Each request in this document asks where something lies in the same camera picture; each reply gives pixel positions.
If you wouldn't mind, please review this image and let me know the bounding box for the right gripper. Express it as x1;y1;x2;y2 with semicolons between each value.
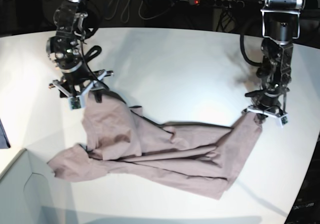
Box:
48;69;114;103

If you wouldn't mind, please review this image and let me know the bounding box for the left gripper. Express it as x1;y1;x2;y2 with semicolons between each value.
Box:
244;90;288;124

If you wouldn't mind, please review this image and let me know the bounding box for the mauve pink t-shirt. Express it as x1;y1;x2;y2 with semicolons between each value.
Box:
48;93;263;200

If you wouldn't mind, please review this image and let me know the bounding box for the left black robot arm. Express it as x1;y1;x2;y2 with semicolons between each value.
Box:
240;0;305;127

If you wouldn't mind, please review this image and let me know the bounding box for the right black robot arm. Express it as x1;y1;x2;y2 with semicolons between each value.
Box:
46;0;113;110

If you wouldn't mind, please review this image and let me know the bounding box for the black power strip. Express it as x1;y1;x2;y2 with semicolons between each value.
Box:
188;0;245;8

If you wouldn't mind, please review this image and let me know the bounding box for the white cardboard box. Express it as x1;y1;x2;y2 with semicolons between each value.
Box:
0;149;79;224

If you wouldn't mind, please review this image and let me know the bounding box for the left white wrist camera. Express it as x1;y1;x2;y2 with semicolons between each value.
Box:
278;114;289;128

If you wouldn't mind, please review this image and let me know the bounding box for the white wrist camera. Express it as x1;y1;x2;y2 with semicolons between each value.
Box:
67;96;82;110
278;114;289;128

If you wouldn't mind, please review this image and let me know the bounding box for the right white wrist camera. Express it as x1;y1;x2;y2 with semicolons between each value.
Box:
67;96;82;110

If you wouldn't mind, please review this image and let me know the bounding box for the grey looped floor cable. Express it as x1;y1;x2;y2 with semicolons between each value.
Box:
103;0;181;22

